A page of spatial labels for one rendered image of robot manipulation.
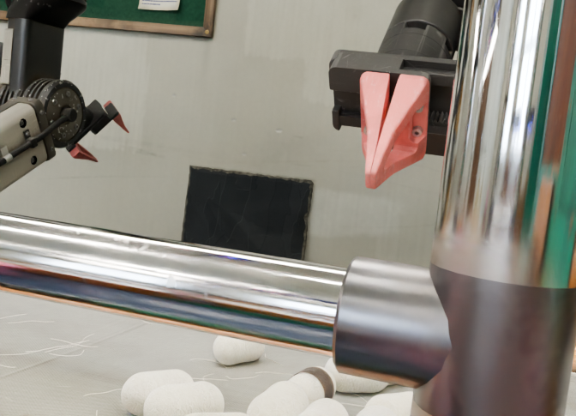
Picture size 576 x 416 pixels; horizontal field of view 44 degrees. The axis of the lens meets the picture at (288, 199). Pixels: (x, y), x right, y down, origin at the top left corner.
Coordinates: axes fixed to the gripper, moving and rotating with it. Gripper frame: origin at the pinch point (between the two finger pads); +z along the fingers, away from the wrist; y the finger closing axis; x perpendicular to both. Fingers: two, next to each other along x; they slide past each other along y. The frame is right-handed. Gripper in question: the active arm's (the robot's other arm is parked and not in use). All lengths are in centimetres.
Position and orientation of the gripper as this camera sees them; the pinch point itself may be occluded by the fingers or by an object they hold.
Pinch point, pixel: (373, 172)
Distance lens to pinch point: 46.4
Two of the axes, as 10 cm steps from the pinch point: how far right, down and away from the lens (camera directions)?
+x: 0.9, 7.3, 6.8
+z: -3.1, 6.7, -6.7
